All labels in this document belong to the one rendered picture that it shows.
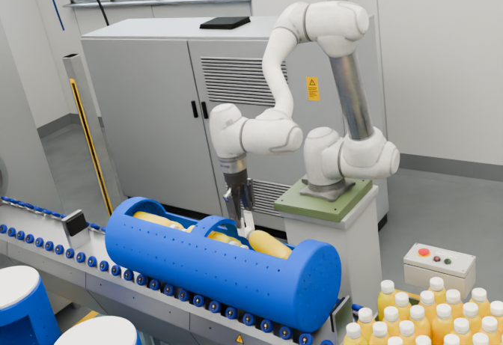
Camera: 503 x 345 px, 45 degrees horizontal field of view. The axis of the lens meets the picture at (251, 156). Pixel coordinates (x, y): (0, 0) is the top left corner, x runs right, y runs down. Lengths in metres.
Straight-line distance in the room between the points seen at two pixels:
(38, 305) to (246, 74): 1.97
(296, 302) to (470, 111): 3.04
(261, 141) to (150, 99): 2.75
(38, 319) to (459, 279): 1.53
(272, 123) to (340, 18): 0.51
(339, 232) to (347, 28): 0.87
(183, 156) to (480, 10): 2.27
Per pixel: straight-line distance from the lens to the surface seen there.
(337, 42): 2.12
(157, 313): 2.41
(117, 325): 2.11
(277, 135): 1.73
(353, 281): 2.67
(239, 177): 1.89
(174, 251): 2.14
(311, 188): 2.58
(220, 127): 1.81
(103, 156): 3.01
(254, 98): 3.82
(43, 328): 2.54
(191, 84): 4.12
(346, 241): 2.54
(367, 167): 2.41
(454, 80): 4.61
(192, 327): 2.30
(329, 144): 2.47
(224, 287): 2.02
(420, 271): 2.06
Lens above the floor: 2.27
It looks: 24 degrees down
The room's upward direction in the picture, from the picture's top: 10 degrees counter-clockwise
